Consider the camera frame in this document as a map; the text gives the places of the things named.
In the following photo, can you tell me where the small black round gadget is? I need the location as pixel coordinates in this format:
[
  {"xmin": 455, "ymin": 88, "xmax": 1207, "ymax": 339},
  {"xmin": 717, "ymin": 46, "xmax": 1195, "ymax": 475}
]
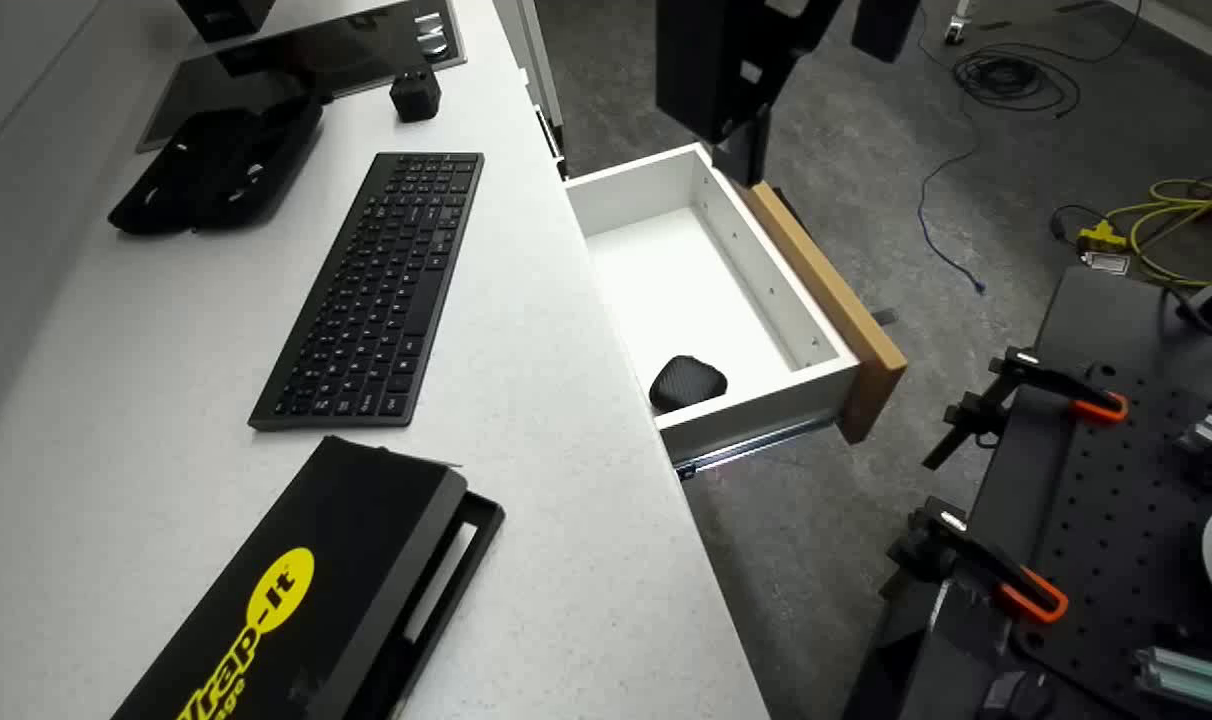
[{"xmin": 389, "ymin": 70, "xmax": 446, "ymax": 126}]

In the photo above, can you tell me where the black clamp with orange handle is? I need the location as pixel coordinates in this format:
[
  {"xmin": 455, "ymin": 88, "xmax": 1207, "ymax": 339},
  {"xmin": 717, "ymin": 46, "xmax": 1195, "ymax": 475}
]
[
  {"xmin": 918, "ymin": 345, "xmax": 1137, "ymax": 475},
  {"xmin": 879, "ymin": 495, "xmax": 1076, "ymax": 634}
]

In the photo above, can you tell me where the white drawer with wooden front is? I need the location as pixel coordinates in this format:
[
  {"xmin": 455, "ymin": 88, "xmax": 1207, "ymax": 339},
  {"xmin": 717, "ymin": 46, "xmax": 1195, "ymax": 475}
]
[{"xmin": 561, "ymin": 140, "xmax": 910, "ymax": 471}]

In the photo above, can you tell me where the long aluminium extrusion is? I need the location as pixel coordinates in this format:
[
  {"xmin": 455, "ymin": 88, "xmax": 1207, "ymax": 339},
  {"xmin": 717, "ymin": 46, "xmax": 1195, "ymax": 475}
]
[{"xmin": 1130, "ymin": 646, "xmax": 1212, "ymax": 720}]

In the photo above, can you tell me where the thin black floor cable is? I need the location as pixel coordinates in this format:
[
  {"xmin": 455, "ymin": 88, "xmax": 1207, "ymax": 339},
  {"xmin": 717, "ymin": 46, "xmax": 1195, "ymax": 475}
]
[{"xmin": 910, "ymin": 140, "xmax": 990, "ymax": 299}]

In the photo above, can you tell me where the black perforated robot table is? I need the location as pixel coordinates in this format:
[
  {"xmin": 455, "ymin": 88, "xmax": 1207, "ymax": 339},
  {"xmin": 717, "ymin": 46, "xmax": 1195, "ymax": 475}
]
[{"xmin": 839, "ymin": 261, "xmax": 1212, "ymax": 720}]

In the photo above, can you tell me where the coiled black floor cable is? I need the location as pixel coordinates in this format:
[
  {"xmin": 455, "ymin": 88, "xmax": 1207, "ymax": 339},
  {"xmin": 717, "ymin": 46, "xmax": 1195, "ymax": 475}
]
[{"xmin": 949, "ymin": 46, "xmax": 1089, "ymax": 126}]

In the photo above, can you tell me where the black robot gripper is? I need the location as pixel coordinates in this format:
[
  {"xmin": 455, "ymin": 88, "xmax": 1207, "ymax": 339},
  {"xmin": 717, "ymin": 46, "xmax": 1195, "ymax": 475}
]
[{"xmin": 651, "ymin": 0, "xmax": 776, "ymax": 194}]

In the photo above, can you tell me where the black computer mouse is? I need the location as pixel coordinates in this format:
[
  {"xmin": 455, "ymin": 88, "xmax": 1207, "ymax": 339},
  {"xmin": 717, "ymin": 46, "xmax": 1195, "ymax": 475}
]
[{"xmin": 648, "ymin": 351, "xmax": 731, "ymax": 417}]

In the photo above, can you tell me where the yellow cable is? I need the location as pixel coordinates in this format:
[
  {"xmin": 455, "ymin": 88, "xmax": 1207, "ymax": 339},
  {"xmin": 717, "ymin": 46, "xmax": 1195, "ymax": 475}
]
[{"xmin": 1072, "ymin": 174, "xmax": 1212, "ymax": 294}]

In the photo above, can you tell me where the black box with yellow logo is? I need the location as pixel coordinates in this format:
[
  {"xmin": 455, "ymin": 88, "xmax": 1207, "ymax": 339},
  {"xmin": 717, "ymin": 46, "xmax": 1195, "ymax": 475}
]
[{"xmin": 107, "ymin": 431, "xmax": 470, "ymax": 720}]

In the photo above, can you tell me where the glossy black monitor base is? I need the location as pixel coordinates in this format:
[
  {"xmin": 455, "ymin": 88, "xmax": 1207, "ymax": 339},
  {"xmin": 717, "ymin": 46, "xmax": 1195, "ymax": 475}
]
[{"xmin": 136, "ymin": 0, "xmax": 469, "ymax": 152}]

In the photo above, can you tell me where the black computer keyboard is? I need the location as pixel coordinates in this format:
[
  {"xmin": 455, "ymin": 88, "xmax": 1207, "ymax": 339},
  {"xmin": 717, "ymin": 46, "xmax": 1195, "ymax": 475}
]
[{"xmin": 243, "ymin": 147, "xmax": 487, "ymax": 435}]

